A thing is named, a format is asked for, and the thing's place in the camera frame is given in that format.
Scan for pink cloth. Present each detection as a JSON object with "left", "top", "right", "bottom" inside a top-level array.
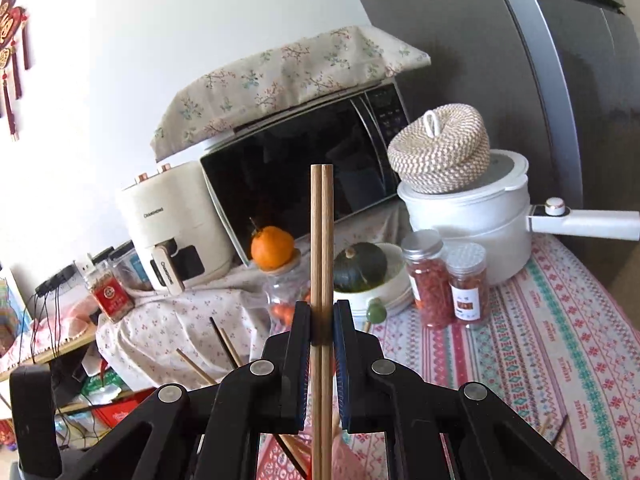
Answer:
[{"left": 30, "top": 295, "right": 98, "bottom": 351}]

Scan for woven rope basket with lid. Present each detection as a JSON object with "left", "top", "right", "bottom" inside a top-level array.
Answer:
[{"left": 386, "top": 102, "right": 492, "bottom": 195}]

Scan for patterned striped tablecloth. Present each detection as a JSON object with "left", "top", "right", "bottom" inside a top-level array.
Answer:
[{"left": 257, "top": 232, "right": 640, "bottom": 480}]

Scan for white ceramic pot green knob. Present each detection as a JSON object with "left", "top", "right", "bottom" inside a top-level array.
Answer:
[{"left": 332, "top": 242, "right": 415, "bottom": 323}]

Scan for orange tangerine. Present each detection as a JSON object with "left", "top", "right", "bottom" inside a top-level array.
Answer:
[{"left": 250, "top": 217, "right": 295, "bottom": 271}]

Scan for beige floral cover cloth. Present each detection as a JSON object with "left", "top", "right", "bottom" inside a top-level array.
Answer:
[{"left": 150, "top": 25, "right": 432, "bottom": 161}]

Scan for cream air fryer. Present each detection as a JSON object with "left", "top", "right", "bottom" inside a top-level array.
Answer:
[{"left": 115, "top": 161, "right": 233, "bottom": 295}]

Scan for white floral draped cloth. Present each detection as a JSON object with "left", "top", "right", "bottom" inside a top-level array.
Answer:
[{"left": 95, "top": 205, "right": 411, "bottom": 391}]

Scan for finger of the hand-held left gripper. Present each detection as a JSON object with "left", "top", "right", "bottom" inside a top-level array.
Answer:
[{"left": 9, "top": 365, "right": 63, "bottom": 480}]

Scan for red box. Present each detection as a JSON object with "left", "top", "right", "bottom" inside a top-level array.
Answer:
[{"left": 92, "top": 390, "right": 156, "bottom": 431}]

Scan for glass jar with small oranges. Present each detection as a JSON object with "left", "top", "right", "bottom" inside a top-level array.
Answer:
[{"left": 265, "top": 249, "right": 313, "bottom": 333}]

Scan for black microwave oven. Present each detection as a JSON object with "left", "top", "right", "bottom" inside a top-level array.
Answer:
[{"left": 200, "top": 80, "right": 412, "bottom": 267}]

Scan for white electric pot with handle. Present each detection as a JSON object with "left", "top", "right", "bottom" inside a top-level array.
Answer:
[{"left": 397, "top": 149, "right": 640, "bottom": 286}]

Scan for colourful carton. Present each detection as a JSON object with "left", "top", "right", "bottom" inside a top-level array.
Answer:
[{"left": 0, "top": 267, "right": 31, "bottom": 356}]

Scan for clear plastic container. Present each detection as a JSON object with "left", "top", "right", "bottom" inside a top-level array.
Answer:
[{"left": 107, "top": 241, "right": 151, "bottom": 291}]

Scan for tall jar of red berries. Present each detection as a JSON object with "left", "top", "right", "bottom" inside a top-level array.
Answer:
[{"left": 401, "top": 230, "right": 456, "bottom": 330}]

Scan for pink perforated utensil holder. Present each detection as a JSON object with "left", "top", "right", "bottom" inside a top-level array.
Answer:
[{"left": 257, "top": 430, "right": 373, "bottom": 480}]

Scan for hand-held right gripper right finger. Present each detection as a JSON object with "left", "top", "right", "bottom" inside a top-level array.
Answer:
[{"left": 332, "top": 299, "right": 591, "bottom": 480}]

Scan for grey refrigerator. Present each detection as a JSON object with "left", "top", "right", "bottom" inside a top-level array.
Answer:
[{"left": 340, "top": 0, "right": 640, "bottom": 266}]

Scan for short labelled jar red contents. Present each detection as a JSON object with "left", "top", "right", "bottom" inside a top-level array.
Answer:
[{"left": 445, "top": 242, "right": 490, "bottom": 328}]

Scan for dark green squash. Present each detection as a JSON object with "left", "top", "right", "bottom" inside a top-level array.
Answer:
[{"left": 333, "top": 241, "right": 389, "bottom": 293}]

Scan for red hanging wall ornament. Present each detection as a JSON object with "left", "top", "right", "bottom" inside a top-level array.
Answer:
[{"left": 0, "top": 0, "right": 32, "bottom": 136}]

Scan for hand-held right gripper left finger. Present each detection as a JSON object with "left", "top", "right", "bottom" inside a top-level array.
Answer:
[{"left": 95, "top": 301, "right": 313, "bottom": 480}]

